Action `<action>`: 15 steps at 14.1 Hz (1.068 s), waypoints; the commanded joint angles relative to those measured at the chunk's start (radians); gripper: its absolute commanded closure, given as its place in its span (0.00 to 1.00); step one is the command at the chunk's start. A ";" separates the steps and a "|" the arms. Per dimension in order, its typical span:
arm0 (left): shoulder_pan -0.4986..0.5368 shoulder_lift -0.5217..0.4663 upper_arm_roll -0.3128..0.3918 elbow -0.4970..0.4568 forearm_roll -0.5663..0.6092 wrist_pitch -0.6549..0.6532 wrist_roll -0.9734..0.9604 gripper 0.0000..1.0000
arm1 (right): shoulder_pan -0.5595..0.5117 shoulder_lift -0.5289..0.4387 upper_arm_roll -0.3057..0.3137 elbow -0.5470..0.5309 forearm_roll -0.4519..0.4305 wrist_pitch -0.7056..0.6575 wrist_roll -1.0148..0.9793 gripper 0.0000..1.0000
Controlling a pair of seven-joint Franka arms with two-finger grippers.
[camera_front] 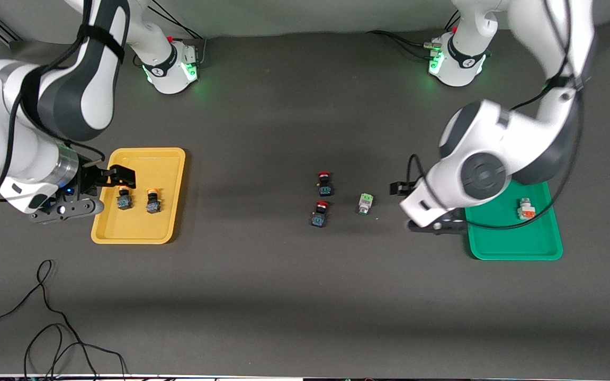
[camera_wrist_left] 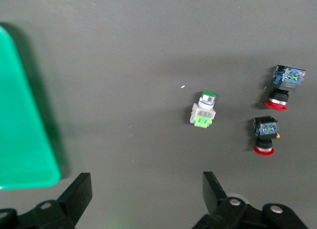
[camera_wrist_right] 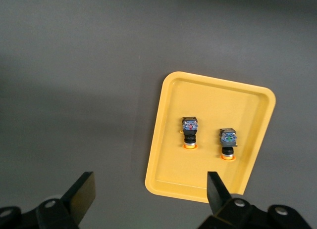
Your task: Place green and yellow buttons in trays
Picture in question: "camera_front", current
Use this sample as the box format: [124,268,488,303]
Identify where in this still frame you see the black right base cable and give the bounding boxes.
[149,0,208,67]

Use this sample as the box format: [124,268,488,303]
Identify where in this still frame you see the loose thin black cable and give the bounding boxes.
[0,259,128,380]

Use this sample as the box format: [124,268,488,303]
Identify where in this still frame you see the yellow plastic tray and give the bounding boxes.
[91,147,186,245]

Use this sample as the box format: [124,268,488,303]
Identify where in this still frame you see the red push button switch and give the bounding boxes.
[316,170,334,197]
[311,201,330,229]

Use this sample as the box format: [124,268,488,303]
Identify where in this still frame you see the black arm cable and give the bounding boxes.
[0,0,125,204]
[407,0,589,231]

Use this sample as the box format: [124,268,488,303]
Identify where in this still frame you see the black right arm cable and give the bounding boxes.
[0,0,125,204]

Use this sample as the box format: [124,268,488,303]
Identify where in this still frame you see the green plastic tray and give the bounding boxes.
[464,180,564,261]

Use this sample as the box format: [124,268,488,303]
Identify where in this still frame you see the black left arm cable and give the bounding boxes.
[407,0,589,231]

